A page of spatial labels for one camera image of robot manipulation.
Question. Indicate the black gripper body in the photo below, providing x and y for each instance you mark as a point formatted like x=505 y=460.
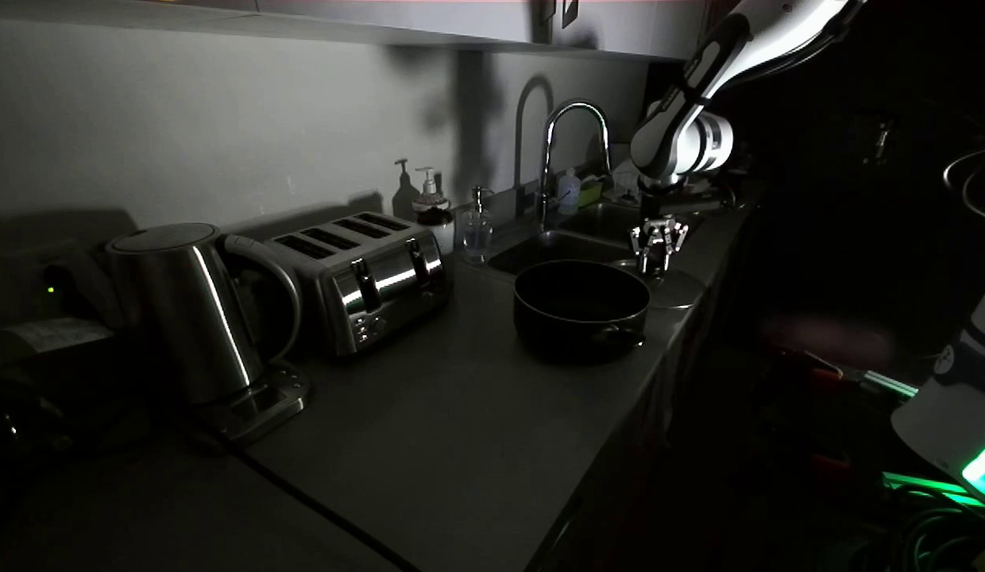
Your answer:
x=663 y=200

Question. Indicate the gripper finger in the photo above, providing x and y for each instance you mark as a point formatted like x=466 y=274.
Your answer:
x=676 y=244
x=642 y=250

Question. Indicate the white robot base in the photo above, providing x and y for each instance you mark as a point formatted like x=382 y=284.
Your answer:
x=956 y=415

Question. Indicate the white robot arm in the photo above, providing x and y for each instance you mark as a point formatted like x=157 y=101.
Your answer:
x=725 y=65

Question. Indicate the black cooking pot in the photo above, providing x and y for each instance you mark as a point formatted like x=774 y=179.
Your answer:
x=583 y=317

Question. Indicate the green sponge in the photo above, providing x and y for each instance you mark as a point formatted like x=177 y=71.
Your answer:
x=596 y=192

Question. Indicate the steel double basin sink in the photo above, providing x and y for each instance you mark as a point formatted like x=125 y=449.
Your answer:
x=558 y=251

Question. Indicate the clear dish soap bottle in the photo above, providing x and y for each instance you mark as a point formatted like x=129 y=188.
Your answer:
x=565 y=196

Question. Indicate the chrome gooseneck faucet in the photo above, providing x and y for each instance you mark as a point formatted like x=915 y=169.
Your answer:
x=576 y=106

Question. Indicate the clear drinking glass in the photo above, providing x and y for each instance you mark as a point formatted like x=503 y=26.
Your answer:
x=478 y=228

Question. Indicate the small pump bottle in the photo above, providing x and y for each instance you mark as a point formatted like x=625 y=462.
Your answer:
x=432 y=183

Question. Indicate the dark pump soap dispenser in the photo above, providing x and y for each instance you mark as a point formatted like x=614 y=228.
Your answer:
x=403 y=196

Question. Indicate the steel four slot toaster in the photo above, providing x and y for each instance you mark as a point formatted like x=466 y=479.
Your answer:
x=365 y=274

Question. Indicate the black kettle base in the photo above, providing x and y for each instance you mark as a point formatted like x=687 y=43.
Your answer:
x=260 y=412

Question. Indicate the steel electric kettle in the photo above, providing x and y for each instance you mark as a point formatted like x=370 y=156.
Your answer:
x=194 y=320

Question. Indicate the dark countertop appliance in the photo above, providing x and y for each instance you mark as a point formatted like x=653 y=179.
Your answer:
x=48 y=307

